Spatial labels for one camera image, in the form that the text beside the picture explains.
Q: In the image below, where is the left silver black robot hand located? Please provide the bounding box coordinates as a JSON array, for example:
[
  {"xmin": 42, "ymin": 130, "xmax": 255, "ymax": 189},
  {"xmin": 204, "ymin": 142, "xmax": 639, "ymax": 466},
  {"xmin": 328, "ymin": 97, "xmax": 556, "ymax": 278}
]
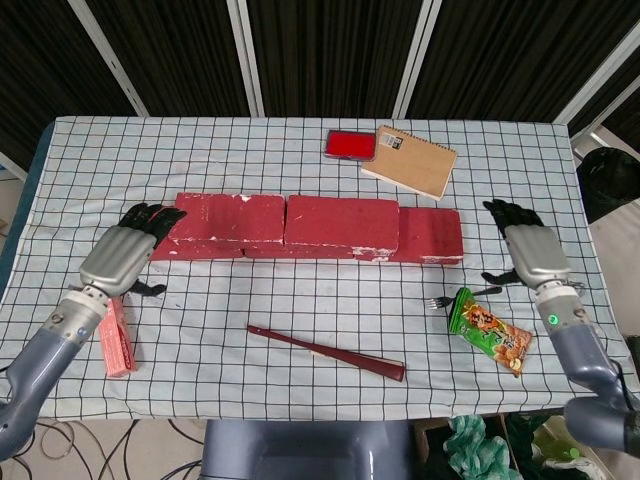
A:
[{"xmin": 79, "ymin": 201, "xmax": 189, "ymax": 302}]

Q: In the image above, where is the pink cardboard box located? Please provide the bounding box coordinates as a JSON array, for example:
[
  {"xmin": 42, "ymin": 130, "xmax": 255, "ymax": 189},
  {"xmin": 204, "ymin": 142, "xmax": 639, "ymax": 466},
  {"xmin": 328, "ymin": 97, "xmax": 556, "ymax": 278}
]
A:
[{"xmin": 98, "ymin": 296, "xmax": 139, "ymax": 379}]

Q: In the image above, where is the brown spiral notebook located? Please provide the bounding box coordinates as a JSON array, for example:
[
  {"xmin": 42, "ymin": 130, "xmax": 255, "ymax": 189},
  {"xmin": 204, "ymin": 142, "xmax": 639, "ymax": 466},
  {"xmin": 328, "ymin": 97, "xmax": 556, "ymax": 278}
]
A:
[{"xmin": 360, "ymin": 124, "xmax": 459, "ymax": 202}]

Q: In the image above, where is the green snack bag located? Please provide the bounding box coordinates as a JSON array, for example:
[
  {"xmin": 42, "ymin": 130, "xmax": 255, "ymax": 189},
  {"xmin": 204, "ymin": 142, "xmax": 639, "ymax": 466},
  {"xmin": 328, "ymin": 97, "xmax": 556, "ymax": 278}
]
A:
[{"xmin": 447, "ymin": 286, "xmax": 534, "ymax": 378}]

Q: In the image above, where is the blue-grey robot torso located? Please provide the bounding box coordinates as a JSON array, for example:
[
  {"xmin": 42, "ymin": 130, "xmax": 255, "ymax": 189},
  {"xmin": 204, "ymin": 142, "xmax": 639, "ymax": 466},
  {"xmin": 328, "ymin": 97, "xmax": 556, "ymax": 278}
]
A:
[{"xmin": 201, "ymin": 419, "xmax": 417, "ymax": 480}]

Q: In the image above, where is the brown cardboard box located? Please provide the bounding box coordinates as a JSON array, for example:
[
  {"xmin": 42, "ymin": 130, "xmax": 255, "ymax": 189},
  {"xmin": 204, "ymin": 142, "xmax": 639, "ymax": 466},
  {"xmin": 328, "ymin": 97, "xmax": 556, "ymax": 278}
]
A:
[{"xmin": 411, "ymin": 412, "xmax": 532, "ymax": 480}]

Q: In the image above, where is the white partition frame post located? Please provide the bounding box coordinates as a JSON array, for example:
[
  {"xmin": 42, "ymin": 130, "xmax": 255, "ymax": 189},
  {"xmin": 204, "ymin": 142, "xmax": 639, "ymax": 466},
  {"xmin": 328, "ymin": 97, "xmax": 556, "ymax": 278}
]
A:
[
  {"xmin": 551, "ymin": 18, "xmax": 640, "ymax": 125},
  {"xmin": 229, "ymin": 0, "xmax": 266, "ymax": 118},
  {"xmin": 393, "ymin": 0, "xmax": 445, "ymax": 119},
  {"xmin": 79, "ymin": 0, "xmax": 150, "ymax": 118}
]

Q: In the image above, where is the white black checked tablecloth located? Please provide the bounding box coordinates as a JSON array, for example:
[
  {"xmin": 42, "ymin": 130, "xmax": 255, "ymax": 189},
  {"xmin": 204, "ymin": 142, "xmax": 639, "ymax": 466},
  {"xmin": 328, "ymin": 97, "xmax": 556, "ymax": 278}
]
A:
[{"xmin": 0, "ymin": 115, "xmax": 632, "ymax": 422}]

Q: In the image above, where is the black trash bag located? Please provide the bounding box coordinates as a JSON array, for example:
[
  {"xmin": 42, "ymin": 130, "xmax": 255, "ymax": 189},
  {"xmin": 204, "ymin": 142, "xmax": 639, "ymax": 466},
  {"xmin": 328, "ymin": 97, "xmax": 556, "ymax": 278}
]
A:
[{"xmin": 575, "ymin": 146, "xmax": 640, "ymax": 226}]

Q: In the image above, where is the black floor cable tangle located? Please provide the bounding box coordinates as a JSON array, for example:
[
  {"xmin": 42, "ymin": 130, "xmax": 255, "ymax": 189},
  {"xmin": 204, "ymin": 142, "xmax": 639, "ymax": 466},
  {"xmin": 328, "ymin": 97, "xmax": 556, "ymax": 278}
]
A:
[{"xmin": 0, "ymin": 418, "xmax": 207, "ymax": 480}]

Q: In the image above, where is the red ink pad case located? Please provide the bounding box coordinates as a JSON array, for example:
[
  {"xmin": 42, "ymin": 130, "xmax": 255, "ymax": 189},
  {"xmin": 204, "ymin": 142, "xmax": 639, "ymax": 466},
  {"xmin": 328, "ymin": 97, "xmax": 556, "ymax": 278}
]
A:
[{"xmin": 325, "ymin": 128, "xmax": 378, "ymax": 163}]

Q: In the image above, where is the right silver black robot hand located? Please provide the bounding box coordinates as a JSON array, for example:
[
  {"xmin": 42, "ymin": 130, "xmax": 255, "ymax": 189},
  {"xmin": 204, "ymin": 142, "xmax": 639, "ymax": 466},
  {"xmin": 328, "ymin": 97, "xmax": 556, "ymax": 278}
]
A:
[{"xmin": 480, "ymin": 197, "xmax": 573, "ymax": 292}]

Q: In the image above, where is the green white crumpled cloth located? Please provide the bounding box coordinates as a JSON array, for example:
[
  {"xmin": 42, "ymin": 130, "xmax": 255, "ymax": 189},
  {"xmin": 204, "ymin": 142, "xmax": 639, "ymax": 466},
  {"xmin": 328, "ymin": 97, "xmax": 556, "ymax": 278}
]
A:
[{"xmin": 446, "ymin": 413, "xmax": 515, "ymax": 480}]

